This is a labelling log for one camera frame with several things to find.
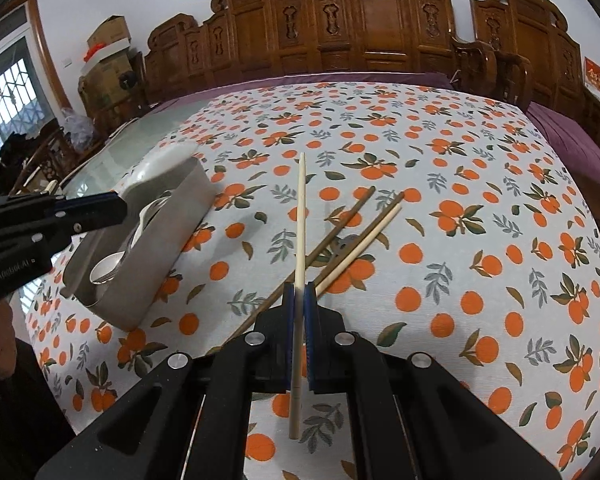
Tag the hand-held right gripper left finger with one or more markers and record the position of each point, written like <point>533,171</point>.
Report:
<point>290,320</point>

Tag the red plastic item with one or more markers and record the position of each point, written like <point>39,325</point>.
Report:
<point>94,51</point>

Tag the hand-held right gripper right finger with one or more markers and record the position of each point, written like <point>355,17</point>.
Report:
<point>309,320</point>

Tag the red gift box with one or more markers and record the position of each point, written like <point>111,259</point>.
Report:
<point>599,77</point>

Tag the light wooden chopstick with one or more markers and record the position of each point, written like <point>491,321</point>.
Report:
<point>300,210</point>
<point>380,224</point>

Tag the small table holder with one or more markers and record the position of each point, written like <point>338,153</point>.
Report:
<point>51,187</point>

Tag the clear plastic bag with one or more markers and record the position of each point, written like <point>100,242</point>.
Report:
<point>77,125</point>

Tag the long purple seat cushion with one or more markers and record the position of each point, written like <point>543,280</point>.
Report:
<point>330,77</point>

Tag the wooden door frame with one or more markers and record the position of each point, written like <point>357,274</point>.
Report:
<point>45,60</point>

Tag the pile of black clothes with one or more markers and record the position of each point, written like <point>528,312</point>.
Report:
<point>20,145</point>

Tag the white plastic spoon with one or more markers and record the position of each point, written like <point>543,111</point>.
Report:
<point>141,222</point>

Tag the carved wooden armchair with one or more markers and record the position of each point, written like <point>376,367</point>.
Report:
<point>535,35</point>

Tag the person's dark clothing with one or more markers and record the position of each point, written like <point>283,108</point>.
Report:
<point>25,420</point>

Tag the large cardboard box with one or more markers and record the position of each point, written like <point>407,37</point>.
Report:
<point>112,85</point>

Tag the door with metal grate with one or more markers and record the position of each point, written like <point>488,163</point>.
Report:
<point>15,100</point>

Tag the metal tray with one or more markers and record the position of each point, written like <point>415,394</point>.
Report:
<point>170,240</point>

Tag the small cardboard box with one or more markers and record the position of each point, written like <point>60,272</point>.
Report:
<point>109,32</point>

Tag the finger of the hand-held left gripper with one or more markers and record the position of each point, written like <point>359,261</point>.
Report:
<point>100,214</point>
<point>92,198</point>

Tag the brown wooden chopstick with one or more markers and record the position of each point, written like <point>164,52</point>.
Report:
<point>345,219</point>
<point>382,211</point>

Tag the metal spoon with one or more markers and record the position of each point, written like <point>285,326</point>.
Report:
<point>107,267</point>

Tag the orange print tablecloth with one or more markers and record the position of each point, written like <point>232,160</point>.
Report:
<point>430,260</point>

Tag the wooden chair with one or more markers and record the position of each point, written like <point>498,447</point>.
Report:
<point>55,160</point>

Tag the square purple seat cushion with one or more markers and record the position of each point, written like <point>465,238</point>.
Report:
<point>580,160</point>

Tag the carved wooden sofa bench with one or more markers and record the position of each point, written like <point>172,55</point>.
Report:
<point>370,20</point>

